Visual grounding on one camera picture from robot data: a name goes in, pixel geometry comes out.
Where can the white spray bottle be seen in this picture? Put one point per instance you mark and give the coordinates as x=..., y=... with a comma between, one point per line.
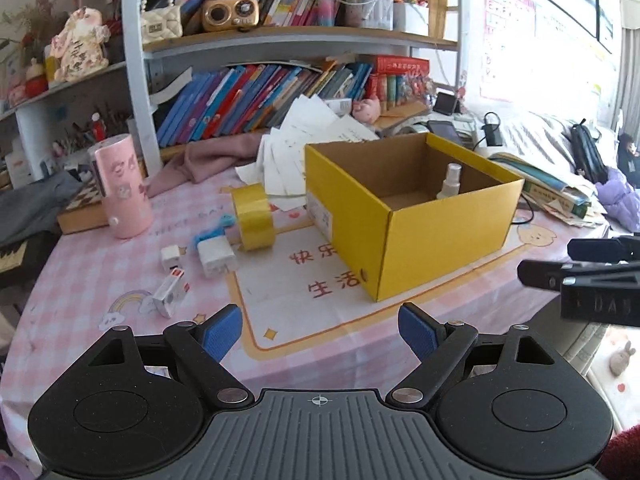
x=450, y=186

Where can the black tablet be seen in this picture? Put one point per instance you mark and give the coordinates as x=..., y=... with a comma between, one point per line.
x=447, y=132

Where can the white charger block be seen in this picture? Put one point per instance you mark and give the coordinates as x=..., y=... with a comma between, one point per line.
x=215, y=256

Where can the black pencil bag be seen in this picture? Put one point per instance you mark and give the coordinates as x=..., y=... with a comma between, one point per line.
x=589, y=152

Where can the white bookshelf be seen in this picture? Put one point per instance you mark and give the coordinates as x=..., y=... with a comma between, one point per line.
x=137, y=85

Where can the pink pig plush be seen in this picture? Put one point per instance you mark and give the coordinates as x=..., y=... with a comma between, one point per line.
x=366, y=110

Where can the row of leaning colourful books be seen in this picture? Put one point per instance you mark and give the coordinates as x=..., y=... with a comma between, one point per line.
x=225, y=105

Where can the pile of printed papers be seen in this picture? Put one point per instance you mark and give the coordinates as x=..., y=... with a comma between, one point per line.
x=310, y=127

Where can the pink and blue glitter bottle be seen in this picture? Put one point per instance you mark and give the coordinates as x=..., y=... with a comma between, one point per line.
x=326, y=2

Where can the white quilted bag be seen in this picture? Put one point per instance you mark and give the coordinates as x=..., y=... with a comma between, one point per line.
x=161, y=22

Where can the small white labelled box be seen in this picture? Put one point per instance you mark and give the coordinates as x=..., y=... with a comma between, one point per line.
x=339, y=106

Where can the pink checked desktop mat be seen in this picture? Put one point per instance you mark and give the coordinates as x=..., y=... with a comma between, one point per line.
x=310, y=320

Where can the wooden chessboard box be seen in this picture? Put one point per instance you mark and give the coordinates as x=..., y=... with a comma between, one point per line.
x=80, y=211

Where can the grey cloth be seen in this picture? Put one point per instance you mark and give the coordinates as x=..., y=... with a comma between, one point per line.
x=35, y=205

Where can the pink lucky cat figurine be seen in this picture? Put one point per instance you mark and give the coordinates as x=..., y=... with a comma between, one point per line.
x=79, y=47

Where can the golden retro radio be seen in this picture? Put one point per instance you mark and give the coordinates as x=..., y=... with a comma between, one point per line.
x=230, y=14

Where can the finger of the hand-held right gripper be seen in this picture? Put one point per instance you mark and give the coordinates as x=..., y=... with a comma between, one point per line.
x=550, y=273
x=600, y=250

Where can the stack of worn books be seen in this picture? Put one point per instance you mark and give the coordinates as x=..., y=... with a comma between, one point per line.
x=550, y=187

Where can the small white plug adapter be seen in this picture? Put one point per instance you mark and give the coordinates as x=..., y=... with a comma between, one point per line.
x=171, y=257

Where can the yellow tape roll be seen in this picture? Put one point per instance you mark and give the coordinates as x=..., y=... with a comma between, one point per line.
x=252, y=220

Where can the pink wall poster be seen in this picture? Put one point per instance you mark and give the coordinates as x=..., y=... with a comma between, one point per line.
x=507, y=40

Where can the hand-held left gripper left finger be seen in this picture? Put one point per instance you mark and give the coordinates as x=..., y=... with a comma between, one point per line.
x=222, y=334

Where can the white and red charger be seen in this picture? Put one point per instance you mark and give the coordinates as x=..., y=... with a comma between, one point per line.
x=167, y=296

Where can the yellow cardboard box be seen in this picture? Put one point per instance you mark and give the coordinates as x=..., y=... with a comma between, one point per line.
x=440, y=240

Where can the red boxed dictionary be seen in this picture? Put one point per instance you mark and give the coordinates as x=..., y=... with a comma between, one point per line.
x=400, y=65

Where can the white pen holder boxes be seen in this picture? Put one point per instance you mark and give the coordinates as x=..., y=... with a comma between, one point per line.
x=385, y=15

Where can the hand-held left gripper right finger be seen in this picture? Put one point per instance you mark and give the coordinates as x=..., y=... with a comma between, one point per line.
x=417, y=334

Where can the pink cloth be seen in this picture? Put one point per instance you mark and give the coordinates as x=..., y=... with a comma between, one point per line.
x=210, y=160

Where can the pink sticker cylinder container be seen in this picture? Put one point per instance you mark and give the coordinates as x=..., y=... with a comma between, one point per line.
x=125, y=195

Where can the black power adapter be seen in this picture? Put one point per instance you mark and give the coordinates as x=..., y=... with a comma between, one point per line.
x=491, y=134

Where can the small black desk clock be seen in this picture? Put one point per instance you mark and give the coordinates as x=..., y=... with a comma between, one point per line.
x=445, y=103

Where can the bundle of pens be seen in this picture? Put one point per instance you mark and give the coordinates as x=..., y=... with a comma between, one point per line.
x=75, y=135

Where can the small grey bunny toy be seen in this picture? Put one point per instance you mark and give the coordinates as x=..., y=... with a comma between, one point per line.
x=622, y=360

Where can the purple jacket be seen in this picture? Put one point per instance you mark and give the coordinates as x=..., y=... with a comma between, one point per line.
x=620, y=197

